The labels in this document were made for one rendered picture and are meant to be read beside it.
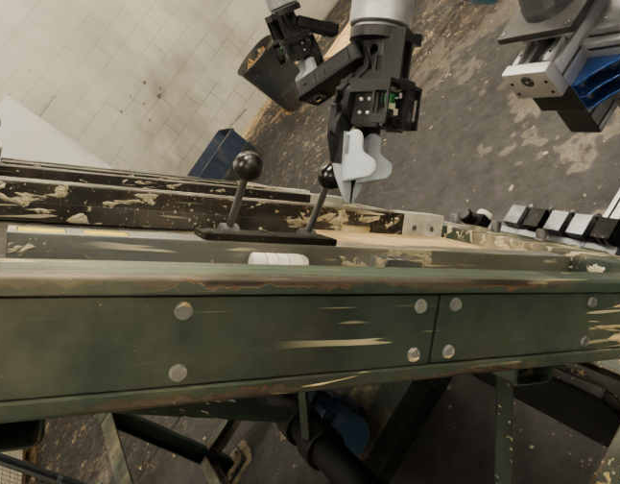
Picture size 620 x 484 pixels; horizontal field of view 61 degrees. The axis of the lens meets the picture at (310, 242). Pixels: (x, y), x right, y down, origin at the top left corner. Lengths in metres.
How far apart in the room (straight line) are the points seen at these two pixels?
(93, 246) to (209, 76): 5.75
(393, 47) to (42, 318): 0.47
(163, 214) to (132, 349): 0.63
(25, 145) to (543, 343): 4.33
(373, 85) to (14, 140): 4.19
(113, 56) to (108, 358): 5.80
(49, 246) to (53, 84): 5.47
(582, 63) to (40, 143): 3.97
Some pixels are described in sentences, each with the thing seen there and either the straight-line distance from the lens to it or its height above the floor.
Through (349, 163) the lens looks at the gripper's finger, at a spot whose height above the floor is 1.46.
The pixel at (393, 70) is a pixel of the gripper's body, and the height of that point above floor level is 1.50.
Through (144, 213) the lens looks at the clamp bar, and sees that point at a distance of 1.04.
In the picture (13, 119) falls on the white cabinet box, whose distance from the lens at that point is 4.69.
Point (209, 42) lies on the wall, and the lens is 6.41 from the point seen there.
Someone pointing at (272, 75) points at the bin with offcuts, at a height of 0.43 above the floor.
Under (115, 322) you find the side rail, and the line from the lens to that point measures 0.43.
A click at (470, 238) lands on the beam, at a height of 0.90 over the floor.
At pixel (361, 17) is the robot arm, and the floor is 1.56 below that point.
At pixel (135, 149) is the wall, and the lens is 6.16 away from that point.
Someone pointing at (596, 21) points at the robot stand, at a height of 0.95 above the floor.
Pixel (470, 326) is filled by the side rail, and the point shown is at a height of 1.31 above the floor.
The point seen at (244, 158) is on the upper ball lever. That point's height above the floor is 1.56.
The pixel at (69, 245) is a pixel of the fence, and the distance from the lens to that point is 0.66.
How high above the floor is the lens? 1.76
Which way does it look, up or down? 28 degrees down
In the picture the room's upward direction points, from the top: 52 degrees counter-clockwise
